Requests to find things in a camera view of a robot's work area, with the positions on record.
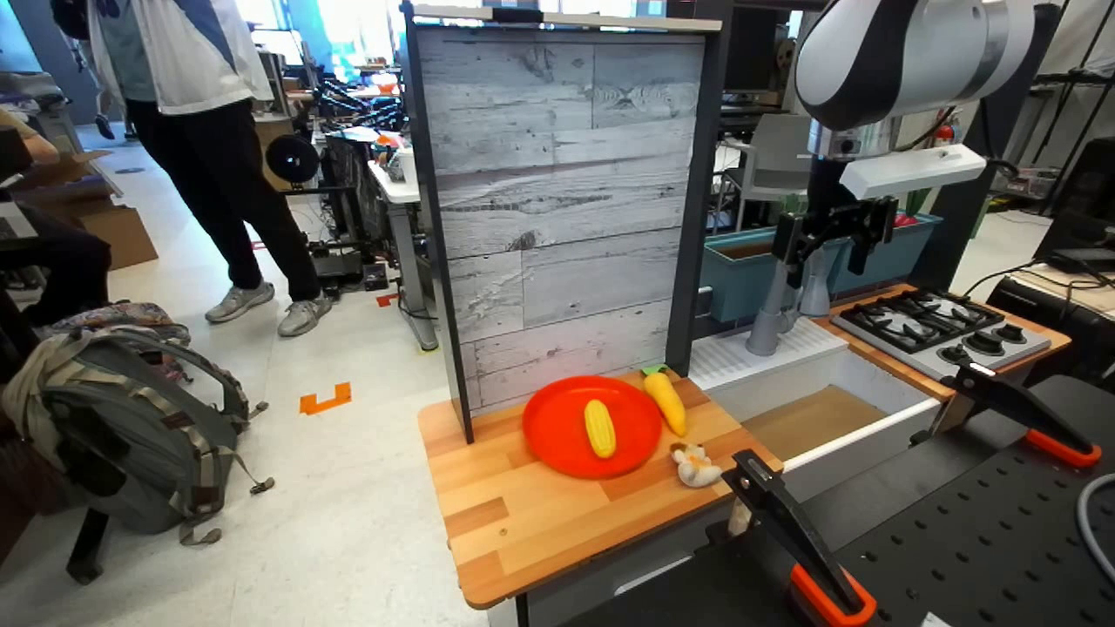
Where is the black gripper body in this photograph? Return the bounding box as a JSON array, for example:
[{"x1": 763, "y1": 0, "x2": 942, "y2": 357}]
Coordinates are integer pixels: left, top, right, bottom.
[{"x1": 803, "y1": 192, "x2": 878, "y2": 251}]

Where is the grey toy faucet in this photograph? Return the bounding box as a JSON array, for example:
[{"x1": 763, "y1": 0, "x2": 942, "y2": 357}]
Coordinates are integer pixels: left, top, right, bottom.
[{"x1": 747, "y1": 237, "x2": 842, "y2": 360}]

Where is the white toy garlic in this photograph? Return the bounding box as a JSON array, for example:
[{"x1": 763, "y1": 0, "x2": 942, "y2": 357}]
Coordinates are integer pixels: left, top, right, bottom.
[{"x1": 669, "y1": 439, "x2": 726, "y2": 492}]

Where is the toy stove with black grates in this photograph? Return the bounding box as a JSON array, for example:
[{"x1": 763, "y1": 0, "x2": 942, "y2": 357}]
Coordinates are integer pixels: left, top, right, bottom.
[{"x1": 834, "y1": 285, "x2": 1057, "y2": 381}]

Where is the white toy sink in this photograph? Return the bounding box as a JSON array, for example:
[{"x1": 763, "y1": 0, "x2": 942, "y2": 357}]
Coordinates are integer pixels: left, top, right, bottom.
[{"x1": 685, "y1": 316, "x2": 946, "y2": 502}]

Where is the yellow banana toy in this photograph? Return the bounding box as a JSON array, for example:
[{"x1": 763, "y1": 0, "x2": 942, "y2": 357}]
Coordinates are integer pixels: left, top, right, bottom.
[{"x1": 636, "y1": 364, "x2": 694, "y2": 439}]

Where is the orange plastic plate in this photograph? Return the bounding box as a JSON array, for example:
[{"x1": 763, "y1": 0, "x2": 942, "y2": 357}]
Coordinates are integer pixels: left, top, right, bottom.
[{"x1": 520, "y1": 373, "x2": 669, "y2": 482}]

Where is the light wooden counter board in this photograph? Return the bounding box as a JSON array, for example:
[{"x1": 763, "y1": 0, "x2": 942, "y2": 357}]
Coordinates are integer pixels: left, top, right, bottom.
[{"x1": 416, "y1": 365, "x2": 784, "y2": 614}]

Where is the dark computer monitor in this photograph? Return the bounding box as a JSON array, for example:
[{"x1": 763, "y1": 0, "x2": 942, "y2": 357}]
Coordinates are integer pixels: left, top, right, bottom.
[{"x1": 1033, "y1": 136, "x2": 1115, "y2": 279}]

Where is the grey wood-print backdrop panel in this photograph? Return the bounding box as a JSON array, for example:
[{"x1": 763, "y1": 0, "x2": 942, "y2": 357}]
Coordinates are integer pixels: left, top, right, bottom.
[{"x1": 416, "y1": 23, "x2": 709, "y2": 415}]

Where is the white work table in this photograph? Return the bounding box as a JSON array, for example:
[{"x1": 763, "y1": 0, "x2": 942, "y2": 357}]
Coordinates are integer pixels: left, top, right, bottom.
[{"x1": 363, "y1": 152, "x2": 445, "y2": 352}]

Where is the orange floor marker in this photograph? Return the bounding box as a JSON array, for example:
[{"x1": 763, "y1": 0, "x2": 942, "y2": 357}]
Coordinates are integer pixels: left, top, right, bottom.
[{"x1": 296, "y1": 381, "x2": 354, "y2": 418}]

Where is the black filament spool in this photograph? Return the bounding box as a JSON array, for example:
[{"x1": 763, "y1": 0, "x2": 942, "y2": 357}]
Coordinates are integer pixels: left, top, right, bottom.
[{"x1": 261, "y1": 129, "x2": 324, "y2": 189}]

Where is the person in black trousers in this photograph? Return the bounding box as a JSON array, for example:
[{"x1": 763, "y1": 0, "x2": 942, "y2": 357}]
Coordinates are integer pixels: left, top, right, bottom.
[{"x1": 47, "y1": 0, "x2": 342, "y2": 341}]

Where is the cardboard box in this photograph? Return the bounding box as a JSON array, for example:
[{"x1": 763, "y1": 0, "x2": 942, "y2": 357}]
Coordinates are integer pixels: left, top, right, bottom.
[{"x1": 64, "y1": 189, "x2": 162, "y2": 273}]

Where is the grey backpack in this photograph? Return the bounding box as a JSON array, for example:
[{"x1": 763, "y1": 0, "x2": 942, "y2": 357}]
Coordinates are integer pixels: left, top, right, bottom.
[{"x1": 0, "y1": 303, "x2": 280, "y2": 550}]

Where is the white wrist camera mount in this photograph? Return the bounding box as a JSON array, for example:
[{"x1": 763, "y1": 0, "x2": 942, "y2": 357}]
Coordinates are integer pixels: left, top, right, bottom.
[{"x1": 837, "y1": 142, "x2": 989, "y2": 203}]

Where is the black clamp with orange handle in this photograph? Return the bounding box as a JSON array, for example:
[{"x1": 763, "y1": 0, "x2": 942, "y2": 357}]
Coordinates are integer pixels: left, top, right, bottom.
[
  {"x1": 722, "y1": 448, "x2": 880, "y2": 627},
  {"x1": 925, "y1": 360, "x2": 1107, "y2": 474}
]

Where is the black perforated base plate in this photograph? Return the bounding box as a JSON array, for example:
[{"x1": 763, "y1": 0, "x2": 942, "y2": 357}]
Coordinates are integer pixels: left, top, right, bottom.
[{"x1": 834, "y1": 437, "x2": 1115, "y2": 627}]

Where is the grey cable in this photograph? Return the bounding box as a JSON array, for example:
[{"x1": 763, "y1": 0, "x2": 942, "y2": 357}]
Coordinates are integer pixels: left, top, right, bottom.
[{"x1": 1074, "y1": 466, "x2": 1115, "y2": 559}]

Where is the black 3D printer frame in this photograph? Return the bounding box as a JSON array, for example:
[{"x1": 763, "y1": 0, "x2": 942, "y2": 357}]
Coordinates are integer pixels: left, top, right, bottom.
[{"x1": 303, "y1": 136, "x2": 395, "y2": 292}]

